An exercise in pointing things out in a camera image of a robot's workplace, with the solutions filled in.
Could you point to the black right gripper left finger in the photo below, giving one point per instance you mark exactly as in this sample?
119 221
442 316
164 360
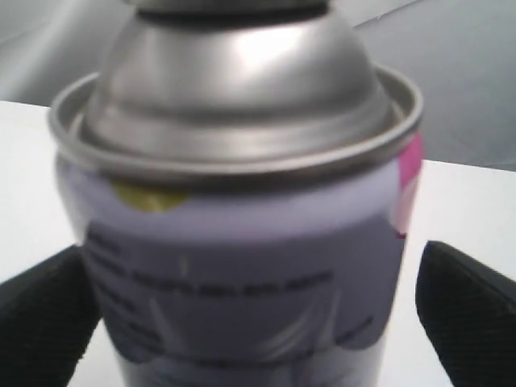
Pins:
48 316

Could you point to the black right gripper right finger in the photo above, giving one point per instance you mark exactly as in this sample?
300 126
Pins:
467 311

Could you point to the silver spray can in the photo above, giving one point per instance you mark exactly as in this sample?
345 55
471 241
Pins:
240 178

